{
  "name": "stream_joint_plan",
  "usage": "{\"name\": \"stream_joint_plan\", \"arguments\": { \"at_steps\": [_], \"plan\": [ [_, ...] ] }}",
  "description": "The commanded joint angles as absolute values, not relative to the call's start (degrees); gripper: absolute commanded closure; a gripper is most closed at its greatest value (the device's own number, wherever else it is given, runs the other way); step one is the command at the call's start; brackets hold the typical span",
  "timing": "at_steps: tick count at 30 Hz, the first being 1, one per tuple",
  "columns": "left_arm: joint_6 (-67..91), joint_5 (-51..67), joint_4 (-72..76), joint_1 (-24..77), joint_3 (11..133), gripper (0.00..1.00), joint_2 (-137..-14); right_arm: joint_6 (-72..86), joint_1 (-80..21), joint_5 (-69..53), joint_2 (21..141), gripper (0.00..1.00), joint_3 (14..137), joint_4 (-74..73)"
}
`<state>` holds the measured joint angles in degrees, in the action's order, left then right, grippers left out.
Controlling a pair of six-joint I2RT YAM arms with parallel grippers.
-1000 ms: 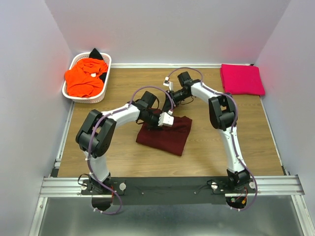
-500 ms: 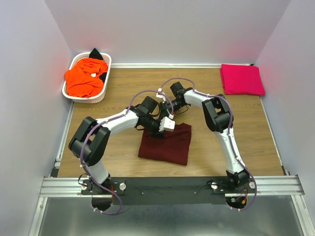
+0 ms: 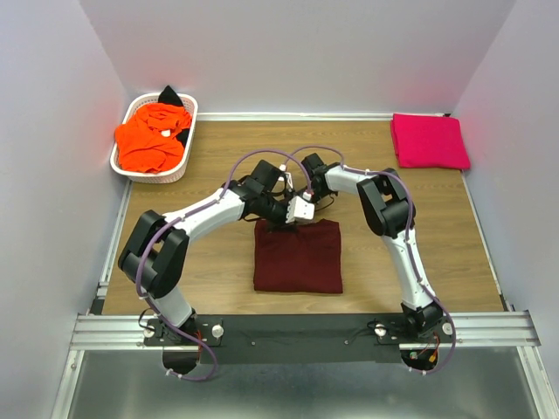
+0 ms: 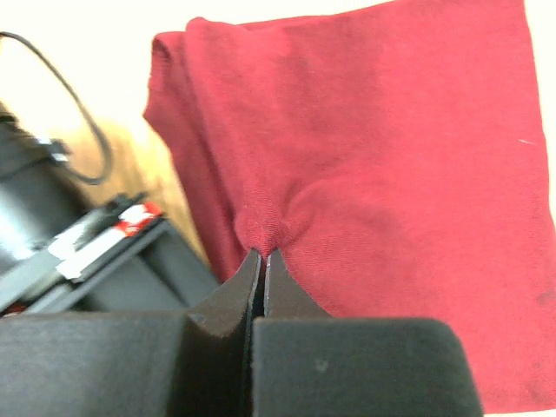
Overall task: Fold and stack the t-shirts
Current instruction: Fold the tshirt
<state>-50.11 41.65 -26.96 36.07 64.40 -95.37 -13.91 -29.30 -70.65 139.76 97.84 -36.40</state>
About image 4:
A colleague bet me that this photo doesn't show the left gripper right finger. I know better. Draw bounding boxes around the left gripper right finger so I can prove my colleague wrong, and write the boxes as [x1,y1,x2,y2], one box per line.
[263,249,331,319]

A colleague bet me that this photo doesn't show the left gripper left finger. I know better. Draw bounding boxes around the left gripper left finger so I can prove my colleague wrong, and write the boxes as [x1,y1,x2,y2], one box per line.
[186,250,262,416]

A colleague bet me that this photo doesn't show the maroon t shirt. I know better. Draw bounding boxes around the maroon t shirt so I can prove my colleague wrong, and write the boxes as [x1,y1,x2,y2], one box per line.
[144,1,555,413]

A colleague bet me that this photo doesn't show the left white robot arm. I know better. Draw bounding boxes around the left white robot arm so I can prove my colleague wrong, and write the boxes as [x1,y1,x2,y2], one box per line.
[1,110,323,416]

